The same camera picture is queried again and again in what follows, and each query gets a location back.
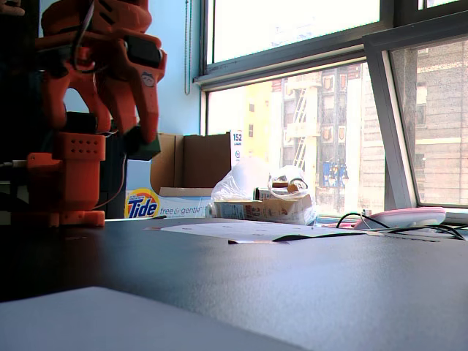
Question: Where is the grey open window sash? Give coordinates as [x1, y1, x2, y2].
[361, 10, 468, 215]

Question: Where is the white numbered grid sheet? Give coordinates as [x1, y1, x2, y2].
[143, 220, 366, 245]

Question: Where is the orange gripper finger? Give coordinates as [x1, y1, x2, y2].
[105, 83, 140, 137]
[134, 69, 165, 146]

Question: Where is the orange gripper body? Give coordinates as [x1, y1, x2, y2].
[91, 31, 167, 89]

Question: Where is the white blind cord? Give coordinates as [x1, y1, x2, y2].
[184, 0, 192, 97]

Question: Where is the pink pencil case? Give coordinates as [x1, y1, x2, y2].
[352, 205, 448, 231]

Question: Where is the grey window frame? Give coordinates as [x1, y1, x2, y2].
[192, 0, 468, 220]

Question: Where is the printed cardboard tray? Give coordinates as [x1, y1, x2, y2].
[213, 195, 316, 225]

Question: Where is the green cube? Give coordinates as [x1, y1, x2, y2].
[125, 125, 162, 162]

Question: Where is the clear plastic bag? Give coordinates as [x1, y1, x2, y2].
[210, 156, 319, 226]

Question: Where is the thin black cable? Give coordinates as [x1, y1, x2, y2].
[383, 223, 468, 241]
[335, 211, 372, 230]

